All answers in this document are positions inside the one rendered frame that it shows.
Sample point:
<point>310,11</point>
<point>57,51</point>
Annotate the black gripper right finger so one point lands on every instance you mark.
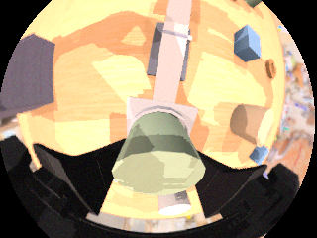
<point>221,183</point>

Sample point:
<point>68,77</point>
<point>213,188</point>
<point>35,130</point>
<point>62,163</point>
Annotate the orange ring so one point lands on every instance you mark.
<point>270,69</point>

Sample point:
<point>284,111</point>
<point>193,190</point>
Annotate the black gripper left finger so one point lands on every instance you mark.
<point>89,175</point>

